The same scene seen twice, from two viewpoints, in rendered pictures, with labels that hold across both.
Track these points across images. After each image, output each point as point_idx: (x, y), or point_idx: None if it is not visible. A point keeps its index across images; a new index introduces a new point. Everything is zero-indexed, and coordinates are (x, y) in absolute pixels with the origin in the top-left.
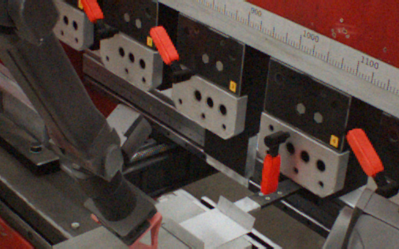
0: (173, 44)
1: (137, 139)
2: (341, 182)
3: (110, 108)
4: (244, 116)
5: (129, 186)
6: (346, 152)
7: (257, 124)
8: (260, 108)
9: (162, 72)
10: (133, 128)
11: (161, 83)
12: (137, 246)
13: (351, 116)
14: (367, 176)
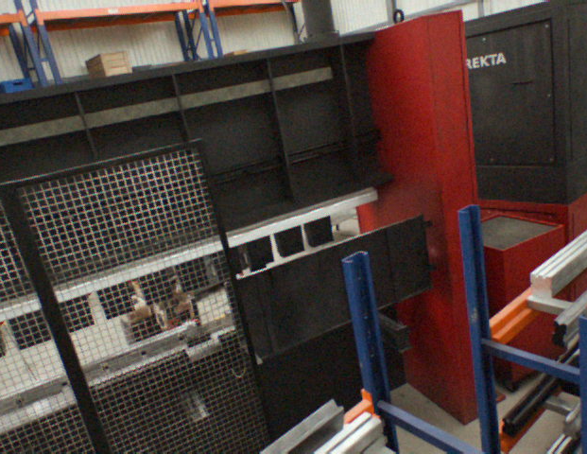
0: (277, 243)
1: (239, 250)
2: (214, 272)
3: (427, 305)
4: (246, 259)
5: (241, 260)
6: (212, 265)
7: (250, 265)
8: (249, 260)
9: (278, 250)
10: (239, 247)
11: (278, 253)
12: (239, 274)
13: (209, 255)
14: (218, 278)
